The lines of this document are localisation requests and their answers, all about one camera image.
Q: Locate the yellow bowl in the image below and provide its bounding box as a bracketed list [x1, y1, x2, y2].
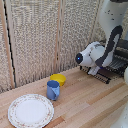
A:
[49, 73, 67, 87]

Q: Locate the blue cup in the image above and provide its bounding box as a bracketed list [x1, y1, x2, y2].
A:
[46, 80, 61, 102]

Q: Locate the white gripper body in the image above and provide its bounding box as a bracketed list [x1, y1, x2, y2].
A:
[88, 65, 101, 76]

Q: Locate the black wire dish rack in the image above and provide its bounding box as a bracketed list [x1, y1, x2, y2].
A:
[79, 39, 128, 85]

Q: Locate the wooden screen post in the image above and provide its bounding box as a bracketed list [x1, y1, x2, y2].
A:
[0, 0, 16, 90]
[54, 0, 65, 75]

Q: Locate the white floral rimmed plate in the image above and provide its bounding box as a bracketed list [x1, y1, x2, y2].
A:
[7, 93, 55, 128]

